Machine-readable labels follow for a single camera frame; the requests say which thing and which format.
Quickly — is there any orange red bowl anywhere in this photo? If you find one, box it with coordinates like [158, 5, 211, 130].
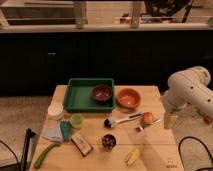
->
[116, 88, 141, 109]

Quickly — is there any yellow banana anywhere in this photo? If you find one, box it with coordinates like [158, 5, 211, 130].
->
[125, 144, 144, 166]

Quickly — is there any green handled tool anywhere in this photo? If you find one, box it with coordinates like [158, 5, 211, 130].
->
[33, 143, 61, 169]

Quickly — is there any black cable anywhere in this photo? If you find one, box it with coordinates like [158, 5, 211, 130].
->
[0, 139, 21, 171]
[178, 136, 213, 171]

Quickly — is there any teal folded cloth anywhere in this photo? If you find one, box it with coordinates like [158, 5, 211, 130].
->
[60, 121, 71, 141]

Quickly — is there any red apple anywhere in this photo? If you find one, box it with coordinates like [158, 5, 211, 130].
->
[142, 112, 154, 124]

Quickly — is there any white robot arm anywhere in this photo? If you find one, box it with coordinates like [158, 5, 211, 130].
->
[161, 66, 213, 129]

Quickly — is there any green plastic tray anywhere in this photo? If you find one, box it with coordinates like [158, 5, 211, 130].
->
[63, 78, 116, 113]

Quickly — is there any dark maroon bowl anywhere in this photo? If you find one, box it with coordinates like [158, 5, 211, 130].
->
[91, 84, 113, 103]

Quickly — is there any black stand left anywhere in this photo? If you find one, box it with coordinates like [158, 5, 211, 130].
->
[20, 129, 35, 171]

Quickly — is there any black cable left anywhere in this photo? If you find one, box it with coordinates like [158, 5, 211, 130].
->
[0, 139, 21, 171]

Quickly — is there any light blue cloth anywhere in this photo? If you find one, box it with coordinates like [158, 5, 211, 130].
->
[42, 126, 63, 143]

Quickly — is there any small metal fork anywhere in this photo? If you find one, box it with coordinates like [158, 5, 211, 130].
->
[135, 119, 161, 132]

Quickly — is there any cup with dark contents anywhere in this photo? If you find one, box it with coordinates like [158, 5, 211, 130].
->
[101, 134, 116, 151]

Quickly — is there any light green cup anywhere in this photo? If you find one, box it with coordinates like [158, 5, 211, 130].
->
[70, 113, 83, 129]

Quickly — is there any black cable right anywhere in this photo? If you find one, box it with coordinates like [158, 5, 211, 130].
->
[178, 136, 213, 171]

